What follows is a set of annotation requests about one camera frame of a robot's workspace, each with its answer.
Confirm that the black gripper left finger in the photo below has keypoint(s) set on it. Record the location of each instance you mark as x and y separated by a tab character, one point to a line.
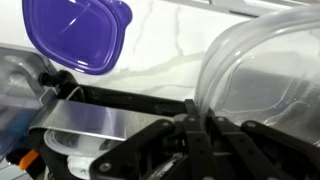
196	146

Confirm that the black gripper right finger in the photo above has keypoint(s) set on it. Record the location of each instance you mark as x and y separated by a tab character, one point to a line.
253	150

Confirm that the clear plastic lunch box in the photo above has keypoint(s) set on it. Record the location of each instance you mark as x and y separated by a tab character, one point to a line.
260	76

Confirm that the purple lunch box lid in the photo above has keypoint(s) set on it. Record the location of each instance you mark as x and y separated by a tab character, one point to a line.
76	33

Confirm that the clear plastic dispenser box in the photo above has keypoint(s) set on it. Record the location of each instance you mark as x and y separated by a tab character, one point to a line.
20	83

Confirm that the black drying tray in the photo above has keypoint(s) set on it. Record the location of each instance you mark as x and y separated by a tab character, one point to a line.
133	101

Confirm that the white bowl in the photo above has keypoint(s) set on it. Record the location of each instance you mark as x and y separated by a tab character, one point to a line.
76	166

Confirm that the white sink base cabinet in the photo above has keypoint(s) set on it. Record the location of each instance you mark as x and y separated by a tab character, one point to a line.
266	5

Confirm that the black dispenser spigot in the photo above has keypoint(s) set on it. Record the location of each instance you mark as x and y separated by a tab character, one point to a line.
50	79

